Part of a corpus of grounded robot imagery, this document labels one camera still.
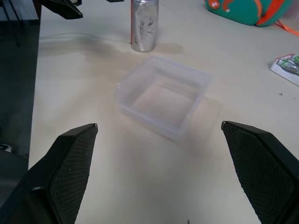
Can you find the clear plastic square container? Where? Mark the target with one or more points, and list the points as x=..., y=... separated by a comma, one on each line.
x=163, y=98

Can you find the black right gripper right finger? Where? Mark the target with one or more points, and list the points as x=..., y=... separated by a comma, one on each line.
x=264, y=172

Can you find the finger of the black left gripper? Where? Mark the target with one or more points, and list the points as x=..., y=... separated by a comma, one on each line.
x=66, y=10

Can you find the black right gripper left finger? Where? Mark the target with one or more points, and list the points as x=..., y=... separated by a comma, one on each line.
x=63, y=177

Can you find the white blister pack green items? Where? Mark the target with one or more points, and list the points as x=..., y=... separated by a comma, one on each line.
x=287, y=66

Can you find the silver metal can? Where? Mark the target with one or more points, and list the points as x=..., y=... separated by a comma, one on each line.
x=144, y=25

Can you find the teal and orange plush bag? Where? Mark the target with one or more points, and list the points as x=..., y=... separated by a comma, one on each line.
x=245, y=10

